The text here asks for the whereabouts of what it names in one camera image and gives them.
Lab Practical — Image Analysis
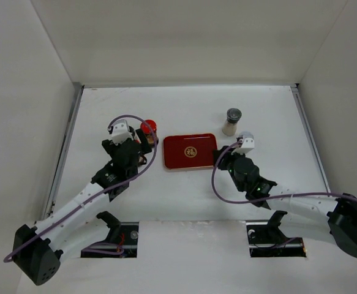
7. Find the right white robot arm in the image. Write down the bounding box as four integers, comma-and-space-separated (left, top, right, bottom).
212, 143, 357, 258

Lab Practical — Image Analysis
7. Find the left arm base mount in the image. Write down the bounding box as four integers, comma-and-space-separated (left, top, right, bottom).
80, 211, 140, 258

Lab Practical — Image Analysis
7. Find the red rectangular tray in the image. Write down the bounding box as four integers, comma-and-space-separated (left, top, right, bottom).
163, 133, 217, 170

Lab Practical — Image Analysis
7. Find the short red-lid sauce jar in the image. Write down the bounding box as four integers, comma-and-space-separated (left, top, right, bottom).
132, 132, 141, 144

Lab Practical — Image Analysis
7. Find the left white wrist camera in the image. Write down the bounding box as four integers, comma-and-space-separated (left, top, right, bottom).
108, 119, 133, 145

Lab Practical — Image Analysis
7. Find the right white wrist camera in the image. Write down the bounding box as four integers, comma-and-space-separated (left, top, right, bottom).
233, 137, 255, 154

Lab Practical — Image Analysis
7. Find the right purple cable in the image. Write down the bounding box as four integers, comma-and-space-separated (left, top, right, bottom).
211, 139, 357, 212

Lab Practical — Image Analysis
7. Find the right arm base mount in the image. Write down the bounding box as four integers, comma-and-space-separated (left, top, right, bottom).
246, 211, 306, 258

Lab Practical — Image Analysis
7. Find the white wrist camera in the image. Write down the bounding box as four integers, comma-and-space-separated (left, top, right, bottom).
108, 119, 133, 145
233, 137, 255, 154

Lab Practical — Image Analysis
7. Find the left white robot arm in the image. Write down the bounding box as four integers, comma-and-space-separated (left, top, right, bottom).
4, 121, 155, 286

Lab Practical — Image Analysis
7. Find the grey-cap white salt shaker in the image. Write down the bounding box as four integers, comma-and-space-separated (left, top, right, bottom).
222, 108, 242, 137

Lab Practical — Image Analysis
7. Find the black-cap white bottle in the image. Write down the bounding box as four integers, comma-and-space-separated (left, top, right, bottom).
127, 126, 136, 140

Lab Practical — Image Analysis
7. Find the silver-lid spice jar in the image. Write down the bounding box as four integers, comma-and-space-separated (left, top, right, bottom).
237, 131, 254, 139

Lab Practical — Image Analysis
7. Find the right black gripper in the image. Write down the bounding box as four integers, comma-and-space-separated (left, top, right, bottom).
212, 146, 247, 192

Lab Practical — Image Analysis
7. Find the tall red-cap sauce bottle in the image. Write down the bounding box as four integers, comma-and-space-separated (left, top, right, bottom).
140, 119, 159, 146

